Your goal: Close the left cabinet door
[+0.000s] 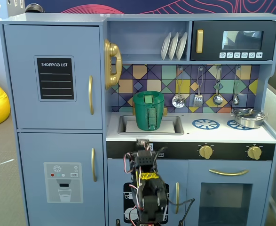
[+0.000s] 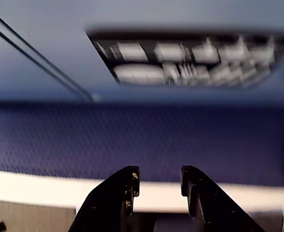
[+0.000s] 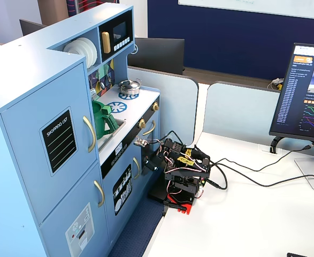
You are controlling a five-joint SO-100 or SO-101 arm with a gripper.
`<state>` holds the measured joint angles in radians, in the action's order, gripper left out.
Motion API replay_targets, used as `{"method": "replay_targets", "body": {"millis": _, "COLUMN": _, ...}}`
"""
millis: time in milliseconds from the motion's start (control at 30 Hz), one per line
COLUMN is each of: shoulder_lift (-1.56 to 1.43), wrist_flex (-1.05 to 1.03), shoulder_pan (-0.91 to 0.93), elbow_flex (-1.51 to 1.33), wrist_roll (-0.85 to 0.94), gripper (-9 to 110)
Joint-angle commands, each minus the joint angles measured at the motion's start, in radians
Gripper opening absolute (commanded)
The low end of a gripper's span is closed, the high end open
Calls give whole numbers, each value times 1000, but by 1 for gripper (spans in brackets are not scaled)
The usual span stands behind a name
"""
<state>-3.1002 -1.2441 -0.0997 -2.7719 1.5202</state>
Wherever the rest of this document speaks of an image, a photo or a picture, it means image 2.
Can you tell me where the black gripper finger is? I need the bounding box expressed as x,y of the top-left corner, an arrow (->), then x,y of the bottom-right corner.
181,165 -> 266,232
69,165 -> 141,232

